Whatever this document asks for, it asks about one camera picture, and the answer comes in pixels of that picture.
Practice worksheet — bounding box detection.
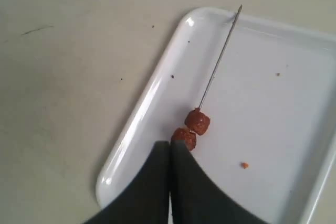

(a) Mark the red meatball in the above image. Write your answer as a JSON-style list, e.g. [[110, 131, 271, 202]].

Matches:
[[171, 127, 197, 151], [184, 108, 211, 135]]

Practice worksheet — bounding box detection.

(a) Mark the white rectangular plastic tray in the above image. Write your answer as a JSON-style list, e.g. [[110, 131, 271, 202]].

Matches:
[[96, 7, 335, 223]]

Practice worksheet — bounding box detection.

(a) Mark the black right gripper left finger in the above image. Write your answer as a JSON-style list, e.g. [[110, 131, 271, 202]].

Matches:
[[86, 141, 170, 224]]

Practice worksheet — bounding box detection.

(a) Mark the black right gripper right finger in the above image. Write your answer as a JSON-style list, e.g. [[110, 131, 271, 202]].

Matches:
[[170, 141, 265, 223]]

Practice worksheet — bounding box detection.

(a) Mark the thin metal skewer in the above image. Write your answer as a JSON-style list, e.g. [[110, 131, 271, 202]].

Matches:
[[198, 4, 243, 109]]

